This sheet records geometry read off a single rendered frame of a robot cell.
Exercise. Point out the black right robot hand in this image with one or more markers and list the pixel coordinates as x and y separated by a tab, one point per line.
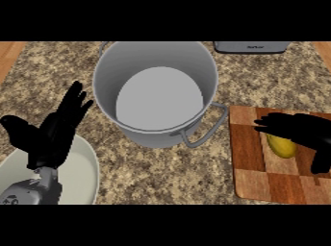
309	128

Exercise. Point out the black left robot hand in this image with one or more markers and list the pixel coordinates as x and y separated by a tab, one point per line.
53	137

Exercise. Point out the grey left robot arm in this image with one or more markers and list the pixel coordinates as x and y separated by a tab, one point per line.
33	189

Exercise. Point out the yellow lemon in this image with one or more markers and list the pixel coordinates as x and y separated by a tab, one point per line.
283	147

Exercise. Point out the checkered wooden cutting board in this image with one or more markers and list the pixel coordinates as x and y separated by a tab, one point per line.
272	179

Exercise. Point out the grey metal pot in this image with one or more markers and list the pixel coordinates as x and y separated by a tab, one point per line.
155	93

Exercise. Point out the white plate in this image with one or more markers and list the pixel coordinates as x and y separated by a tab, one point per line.
80	179

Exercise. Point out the grey appliance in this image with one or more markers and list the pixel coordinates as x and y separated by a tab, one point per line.
250	47

